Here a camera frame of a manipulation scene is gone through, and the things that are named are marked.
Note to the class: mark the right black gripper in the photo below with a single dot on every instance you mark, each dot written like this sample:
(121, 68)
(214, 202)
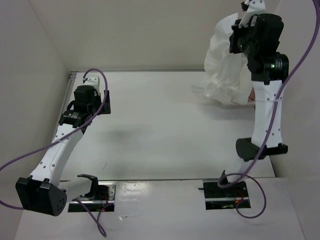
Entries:
(233, 47)

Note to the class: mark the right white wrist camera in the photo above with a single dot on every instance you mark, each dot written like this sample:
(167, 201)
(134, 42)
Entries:
(251, 8)

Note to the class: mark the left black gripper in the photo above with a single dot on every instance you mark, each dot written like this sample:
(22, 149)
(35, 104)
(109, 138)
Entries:
(105, 108)

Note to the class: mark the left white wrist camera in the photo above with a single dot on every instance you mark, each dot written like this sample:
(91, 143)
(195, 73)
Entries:
(93, 81)

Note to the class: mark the pink skirt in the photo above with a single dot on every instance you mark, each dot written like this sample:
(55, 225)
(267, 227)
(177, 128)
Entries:
(252, 96)

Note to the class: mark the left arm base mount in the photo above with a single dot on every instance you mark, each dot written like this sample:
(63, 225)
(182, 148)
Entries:
(104, 199)

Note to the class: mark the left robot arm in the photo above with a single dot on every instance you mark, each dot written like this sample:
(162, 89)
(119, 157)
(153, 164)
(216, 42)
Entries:
(41, 191)

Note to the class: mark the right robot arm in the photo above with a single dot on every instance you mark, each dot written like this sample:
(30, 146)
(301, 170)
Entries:
(268, 75)

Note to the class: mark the white skirt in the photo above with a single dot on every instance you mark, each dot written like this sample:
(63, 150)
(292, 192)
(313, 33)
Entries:
(227, 79)

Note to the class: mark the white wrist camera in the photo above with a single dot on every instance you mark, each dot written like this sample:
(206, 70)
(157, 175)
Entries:
(93, 81)
(251, 8)

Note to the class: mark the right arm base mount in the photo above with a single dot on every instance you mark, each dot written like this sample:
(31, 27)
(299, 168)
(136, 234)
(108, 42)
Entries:
(217, 198)

